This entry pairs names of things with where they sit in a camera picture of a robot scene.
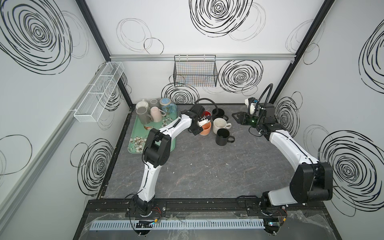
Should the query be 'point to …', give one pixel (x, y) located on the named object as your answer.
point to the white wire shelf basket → (92, 108)
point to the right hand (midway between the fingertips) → (233, 114)
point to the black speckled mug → (223, 137)
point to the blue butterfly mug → (169, 108)
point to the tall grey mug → (144, 118)
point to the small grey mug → (154, 102)
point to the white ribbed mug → (142, 107)
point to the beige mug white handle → (219, 123)
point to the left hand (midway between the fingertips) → (198, 127)
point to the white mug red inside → (206, 113)
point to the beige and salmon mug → (206, 129)
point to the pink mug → (157, 113)
